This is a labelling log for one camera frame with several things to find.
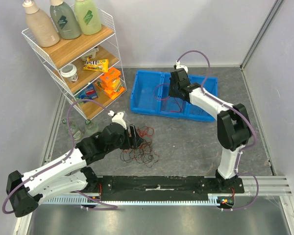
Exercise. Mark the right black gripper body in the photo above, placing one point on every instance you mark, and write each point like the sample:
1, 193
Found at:
174, 83

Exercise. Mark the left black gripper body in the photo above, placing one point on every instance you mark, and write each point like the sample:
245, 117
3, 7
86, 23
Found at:
130, 142

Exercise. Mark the left glass bottle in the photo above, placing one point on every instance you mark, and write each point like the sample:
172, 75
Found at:
75, 129

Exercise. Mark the dark green pump bottle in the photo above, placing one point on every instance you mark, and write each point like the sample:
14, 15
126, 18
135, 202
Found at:
64, 19

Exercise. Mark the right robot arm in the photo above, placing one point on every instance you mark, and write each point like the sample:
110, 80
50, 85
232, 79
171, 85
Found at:
233, 130

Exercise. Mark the blue three-compartment bin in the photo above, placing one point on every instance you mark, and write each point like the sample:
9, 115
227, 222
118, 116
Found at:
150, 96

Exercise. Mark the white tub container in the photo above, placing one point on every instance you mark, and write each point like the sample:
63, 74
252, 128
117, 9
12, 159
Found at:
90, 54

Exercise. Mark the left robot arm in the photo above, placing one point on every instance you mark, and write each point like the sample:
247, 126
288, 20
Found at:
70, 172

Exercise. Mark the white paper cup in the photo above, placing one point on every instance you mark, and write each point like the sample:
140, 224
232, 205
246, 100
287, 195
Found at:
69, 72

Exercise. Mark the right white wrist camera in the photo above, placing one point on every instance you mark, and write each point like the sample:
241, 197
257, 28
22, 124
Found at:
180, 66

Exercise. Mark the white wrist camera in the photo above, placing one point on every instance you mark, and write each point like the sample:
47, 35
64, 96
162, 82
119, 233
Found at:
180, 66
118, 118

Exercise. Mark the aluminium corner profile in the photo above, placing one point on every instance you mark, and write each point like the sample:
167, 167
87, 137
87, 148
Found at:
262, 31

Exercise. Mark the right glass bottle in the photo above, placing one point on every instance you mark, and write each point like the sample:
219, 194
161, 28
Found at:
90, 127

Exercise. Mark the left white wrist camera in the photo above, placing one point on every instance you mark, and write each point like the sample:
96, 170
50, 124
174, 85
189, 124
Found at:
118, 118

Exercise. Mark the orange snack boxes stack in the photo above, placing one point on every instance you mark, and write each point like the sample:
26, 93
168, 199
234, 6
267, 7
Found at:
110, 83

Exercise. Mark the slotted cable duct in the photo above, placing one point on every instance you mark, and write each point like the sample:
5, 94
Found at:
77, 199

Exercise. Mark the glass bottle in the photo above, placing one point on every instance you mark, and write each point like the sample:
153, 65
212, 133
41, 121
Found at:
90, 127
75, 129

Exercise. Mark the yellow candy bag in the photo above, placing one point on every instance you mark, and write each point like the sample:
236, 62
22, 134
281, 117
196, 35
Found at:
96, 65

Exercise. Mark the beige pump bottle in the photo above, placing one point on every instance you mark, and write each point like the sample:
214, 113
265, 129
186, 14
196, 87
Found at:
40, 24

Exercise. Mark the blue snack packet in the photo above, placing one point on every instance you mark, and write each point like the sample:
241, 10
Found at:
87, 93

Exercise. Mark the white wire shelf rack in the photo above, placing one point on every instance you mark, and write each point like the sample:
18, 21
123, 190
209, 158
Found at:
66, 52

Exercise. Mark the light green pump bottle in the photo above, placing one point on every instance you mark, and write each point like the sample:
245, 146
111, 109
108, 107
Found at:
87, 16

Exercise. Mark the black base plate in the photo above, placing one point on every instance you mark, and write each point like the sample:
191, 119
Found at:
162, 188

